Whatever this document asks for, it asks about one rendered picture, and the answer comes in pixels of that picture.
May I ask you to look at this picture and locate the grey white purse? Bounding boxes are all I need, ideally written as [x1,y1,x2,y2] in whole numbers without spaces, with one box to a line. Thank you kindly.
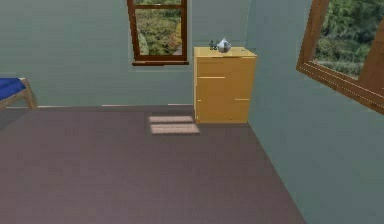
[216,37,233,54]

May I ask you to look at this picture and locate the yellow wooden chest of drawers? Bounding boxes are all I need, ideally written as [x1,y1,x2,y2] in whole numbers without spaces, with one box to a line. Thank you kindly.
[193,46,258,125]

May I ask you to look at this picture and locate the dark brown framed window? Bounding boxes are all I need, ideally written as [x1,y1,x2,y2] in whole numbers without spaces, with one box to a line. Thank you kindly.
[126,0,190,67]

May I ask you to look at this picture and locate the light brown framed window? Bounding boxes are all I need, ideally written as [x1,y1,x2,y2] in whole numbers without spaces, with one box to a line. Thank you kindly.
[296,0,384,116]

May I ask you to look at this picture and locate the blue wooden bed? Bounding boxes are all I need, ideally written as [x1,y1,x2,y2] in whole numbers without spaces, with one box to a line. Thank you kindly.
[0,77,39,112]

